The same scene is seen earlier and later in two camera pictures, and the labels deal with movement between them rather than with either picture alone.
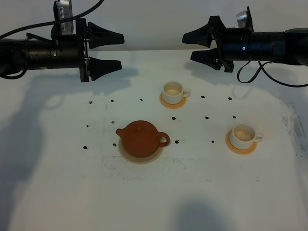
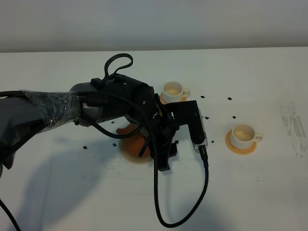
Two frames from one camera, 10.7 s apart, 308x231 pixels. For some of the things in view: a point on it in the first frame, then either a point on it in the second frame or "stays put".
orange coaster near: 239,151 stays put
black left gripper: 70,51 -> 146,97
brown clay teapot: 140,138 stays put
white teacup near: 243,136 stays put
